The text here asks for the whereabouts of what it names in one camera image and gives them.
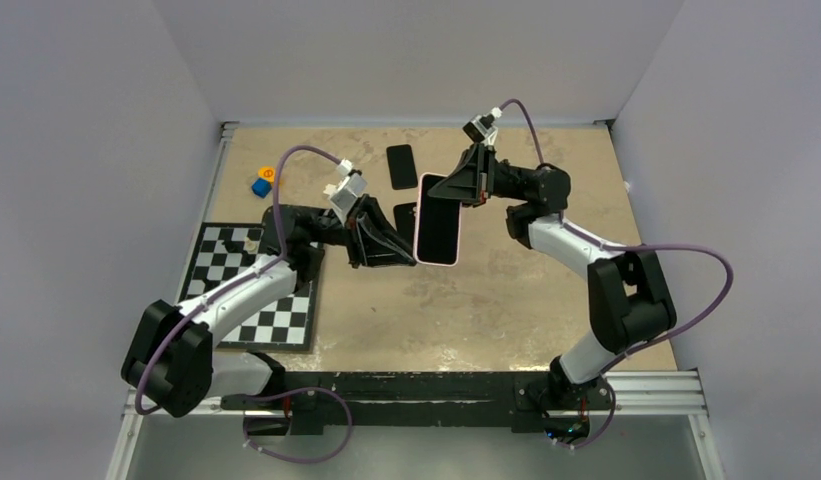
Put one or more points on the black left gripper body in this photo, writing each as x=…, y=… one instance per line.
x=326, y=229

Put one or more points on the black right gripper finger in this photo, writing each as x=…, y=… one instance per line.
x=462, y=190
x=466, y=174

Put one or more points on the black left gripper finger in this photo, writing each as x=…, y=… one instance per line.
x=377, y=230
x=378, y=256

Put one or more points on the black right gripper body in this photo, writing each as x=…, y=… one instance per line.
x=504, y=180

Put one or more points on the black phone case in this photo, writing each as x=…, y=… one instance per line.
x=405, y=221

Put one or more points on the black phone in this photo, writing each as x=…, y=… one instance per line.
x=402, y=168

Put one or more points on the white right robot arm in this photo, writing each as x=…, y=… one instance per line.
x=629, y=302

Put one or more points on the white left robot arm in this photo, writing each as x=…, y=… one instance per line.
x=172, y=361

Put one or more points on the blue toy brick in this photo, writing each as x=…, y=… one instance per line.
x=261, y=187

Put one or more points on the orange toy piece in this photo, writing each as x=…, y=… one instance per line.
x=268, y=174

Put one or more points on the black chess piece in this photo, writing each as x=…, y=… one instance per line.
x=231, y=247

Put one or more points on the black and white chessboard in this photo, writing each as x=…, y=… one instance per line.
x=286, y=325

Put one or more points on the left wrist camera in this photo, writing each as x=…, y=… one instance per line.
x=343, y=196

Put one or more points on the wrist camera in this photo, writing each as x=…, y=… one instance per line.
x=343, y=196
x=482, y=129

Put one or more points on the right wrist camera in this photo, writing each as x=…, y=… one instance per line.
x=482, y=129

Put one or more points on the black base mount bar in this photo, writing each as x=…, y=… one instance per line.
x=521, y=401

